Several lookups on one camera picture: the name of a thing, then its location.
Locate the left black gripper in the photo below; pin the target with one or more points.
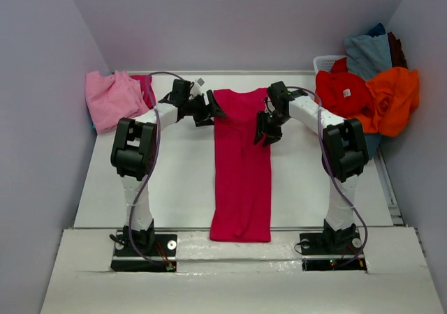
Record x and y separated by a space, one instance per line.
204 108

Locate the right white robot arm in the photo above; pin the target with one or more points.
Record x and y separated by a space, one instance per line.
344 157

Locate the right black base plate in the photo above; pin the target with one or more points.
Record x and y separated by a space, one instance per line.
318 256

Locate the pink folded t shirt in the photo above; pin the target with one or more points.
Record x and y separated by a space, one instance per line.
110 98

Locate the royal blue t shirt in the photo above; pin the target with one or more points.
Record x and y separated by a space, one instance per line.
377 30

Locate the light blue t shirt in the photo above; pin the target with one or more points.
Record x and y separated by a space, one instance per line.
367 56

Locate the white plastic basket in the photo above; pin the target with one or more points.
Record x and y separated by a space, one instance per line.
325 62

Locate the crimson t shirt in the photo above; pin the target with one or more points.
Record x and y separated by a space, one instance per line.
243 172

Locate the orange t shirt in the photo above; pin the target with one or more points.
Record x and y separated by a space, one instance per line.
395 96

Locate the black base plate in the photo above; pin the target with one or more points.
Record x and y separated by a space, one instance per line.
160 259
318 256

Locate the dark maroon t shirt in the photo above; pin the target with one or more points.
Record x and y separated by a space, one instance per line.
396 52

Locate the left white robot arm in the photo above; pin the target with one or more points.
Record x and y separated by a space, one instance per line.
136 147

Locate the red t shirt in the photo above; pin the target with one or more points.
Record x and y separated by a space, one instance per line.
343 93

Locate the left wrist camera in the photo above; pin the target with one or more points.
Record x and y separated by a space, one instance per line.
196 87

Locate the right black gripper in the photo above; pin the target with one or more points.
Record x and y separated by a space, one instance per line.
269 127

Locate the magenta folded t shirt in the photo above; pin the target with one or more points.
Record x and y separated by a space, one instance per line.
145 83

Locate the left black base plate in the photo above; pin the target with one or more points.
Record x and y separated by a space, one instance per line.
160 259

